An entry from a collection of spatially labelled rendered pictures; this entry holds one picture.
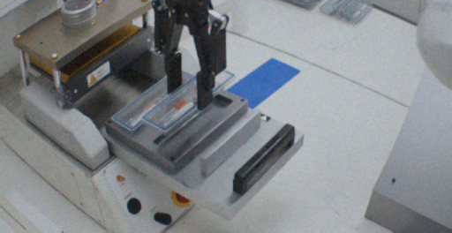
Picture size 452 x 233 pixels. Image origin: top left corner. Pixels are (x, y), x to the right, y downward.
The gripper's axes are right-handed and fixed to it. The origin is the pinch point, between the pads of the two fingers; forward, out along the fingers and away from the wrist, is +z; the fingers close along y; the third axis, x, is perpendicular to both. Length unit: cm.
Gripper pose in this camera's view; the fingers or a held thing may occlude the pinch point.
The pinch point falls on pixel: (189, 82)
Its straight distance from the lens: 91.0
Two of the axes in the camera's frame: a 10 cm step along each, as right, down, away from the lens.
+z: -0.2, 7.8, 6.2
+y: 8.1, 3.8, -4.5
